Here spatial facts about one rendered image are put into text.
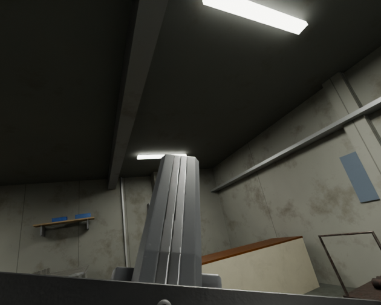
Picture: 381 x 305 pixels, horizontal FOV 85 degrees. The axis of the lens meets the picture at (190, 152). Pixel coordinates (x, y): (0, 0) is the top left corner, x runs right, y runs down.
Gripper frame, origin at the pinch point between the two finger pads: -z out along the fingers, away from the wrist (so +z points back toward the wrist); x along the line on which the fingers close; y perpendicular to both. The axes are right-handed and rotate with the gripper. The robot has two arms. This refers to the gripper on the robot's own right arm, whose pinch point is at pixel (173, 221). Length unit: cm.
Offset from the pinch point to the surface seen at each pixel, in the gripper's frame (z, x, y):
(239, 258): -145, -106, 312
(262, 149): -390, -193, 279
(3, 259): -189, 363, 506
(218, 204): -408, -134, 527
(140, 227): -316, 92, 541
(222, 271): -123, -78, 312
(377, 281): -87, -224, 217
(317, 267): -164, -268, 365
